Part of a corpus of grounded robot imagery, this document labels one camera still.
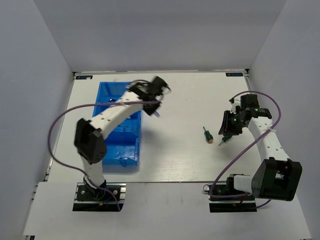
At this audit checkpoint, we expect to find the blue handle red screwdriver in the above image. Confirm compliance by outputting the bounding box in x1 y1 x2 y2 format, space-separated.
153 112 160 118

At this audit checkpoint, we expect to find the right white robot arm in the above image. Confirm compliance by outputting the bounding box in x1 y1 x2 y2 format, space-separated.
218 91 303 201

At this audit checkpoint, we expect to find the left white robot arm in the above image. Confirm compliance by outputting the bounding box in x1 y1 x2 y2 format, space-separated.
74 76 170 200

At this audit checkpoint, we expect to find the green stubby phillips screwdriver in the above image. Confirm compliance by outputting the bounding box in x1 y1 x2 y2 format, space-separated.
219 135 232 146

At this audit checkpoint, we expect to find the green orange stubby screwdriver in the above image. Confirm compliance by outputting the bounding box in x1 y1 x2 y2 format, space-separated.
202 126 214 144

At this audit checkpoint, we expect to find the blue plastic compartment bin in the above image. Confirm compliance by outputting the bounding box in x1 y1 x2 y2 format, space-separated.
95 82 142 170

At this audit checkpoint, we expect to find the right table logo sticker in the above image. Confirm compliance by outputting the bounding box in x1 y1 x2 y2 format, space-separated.
225 72 244 77

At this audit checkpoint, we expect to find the table logo sticker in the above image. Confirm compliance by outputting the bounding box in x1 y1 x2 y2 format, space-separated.
75 75 93 80
225 72 244 77

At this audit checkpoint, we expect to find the left table logo sticker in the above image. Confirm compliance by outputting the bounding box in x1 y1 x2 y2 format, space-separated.
75 75 93 80

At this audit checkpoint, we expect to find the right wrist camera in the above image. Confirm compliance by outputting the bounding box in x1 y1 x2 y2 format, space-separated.
229 98 241 114

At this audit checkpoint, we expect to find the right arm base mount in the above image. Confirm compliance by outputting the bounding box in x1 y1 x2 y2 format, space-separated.
202 174 257 213

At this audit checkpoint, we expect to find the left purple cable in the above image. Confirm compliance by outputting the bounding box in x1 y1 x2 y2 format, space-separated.
47 79 163 211

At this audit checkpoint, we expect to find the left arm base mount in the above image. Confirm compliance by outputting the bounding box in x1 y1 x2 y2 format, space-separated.
72 183 126 212

